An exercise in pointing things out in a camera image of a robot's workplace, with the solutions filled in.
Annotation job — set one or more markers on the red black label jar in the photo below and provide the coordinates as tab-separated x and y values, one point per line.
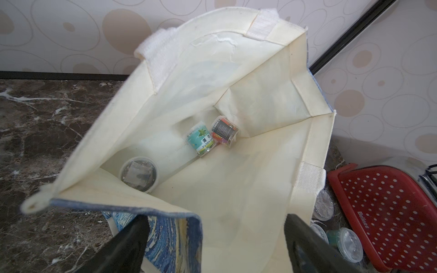
224	131

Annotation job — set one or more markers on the teal label seed jar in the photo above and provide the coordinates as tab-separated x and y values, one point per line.
200	139

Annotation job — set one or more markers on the black corner frame post right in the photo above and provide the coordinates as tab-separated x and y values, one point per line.
369	15

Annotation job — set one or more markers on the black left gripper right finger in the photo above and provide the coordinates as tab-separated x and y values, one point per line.
323	257

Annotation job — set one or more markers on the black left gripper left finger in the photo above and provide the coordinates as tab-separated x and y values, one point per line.
124	253

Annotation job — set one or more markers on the clear seed jar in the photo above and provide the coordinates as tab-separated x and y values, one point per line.
319	231

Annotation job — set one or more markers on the red and steel toaster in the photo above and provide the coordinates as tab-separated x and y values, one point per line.
394	219

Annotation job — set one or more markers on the wide amber seed jar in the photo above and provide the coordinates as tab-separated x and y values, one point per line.
324	206

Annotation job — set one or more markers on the teal lid seed jar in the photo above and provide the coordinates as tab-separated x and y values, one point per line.
348	244

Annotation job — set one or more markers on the cream canvas starry night bag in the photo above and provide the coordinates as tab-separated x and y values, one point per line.
223	212

